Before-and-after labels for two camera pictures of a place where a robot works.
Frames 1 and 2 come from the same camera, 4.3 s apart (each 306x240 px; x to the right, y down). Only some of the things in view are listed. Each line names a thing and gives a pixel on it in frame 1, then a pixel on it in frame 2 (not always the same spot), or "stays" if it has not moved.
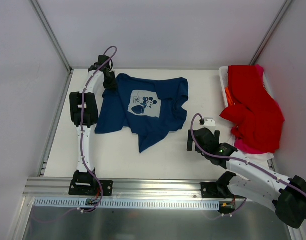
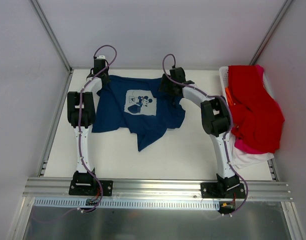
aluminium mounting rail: x=49 y=187 stays
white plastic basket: x=224 y=74 stays
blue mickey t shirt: x=149 y=108 stays
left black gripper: x=110 y=81 → x=104 y=79
